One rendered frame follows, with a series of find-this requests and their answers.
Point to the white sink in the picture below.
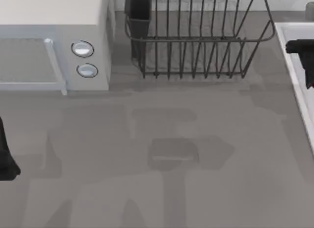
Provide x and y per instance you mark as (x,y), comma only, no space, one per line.
(292,73)

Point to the black cutlery holder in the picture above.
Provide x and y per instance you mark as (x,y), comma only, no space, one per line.
(138,14)

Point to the small silver microwave knob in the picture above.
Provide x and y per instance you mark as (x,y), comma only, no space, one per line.
(87,70)

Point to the large silver microwave knob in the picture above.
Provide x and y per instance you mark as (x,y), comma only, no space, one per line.
(82,49)

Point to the pale microwave oven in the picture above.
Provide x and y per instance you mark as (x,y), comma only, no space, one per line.
(49,9)

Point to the microwave glass door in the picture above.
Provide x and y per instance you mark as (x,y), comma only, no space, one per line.
(22,61)

